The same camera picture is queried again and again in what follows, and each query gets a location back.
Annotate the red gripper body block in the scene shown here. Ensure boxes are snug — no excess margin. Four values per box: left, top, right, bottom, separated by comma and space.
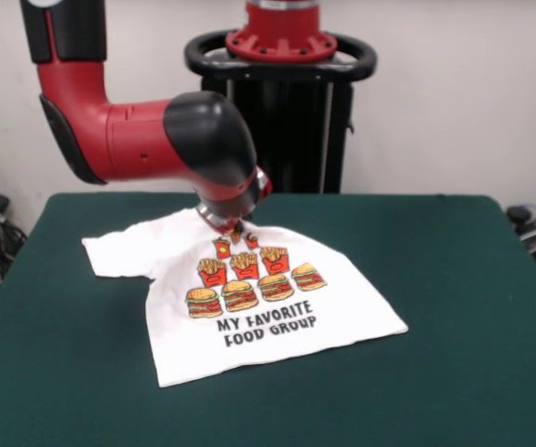
196, 169, 275, 236

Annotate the white printed t-shirt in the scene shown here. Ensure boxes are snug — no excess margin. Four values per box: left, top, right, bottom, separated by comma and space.
81, 208, 409, 388

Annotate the dark green table cloth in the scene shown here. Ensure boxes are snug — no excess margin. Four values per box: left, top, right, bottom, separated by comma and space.
0, 193, 536, 447

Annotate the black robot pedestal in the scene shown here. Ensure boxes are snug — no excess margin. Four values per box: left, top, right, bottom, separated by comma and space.
183, 30, 379, 195

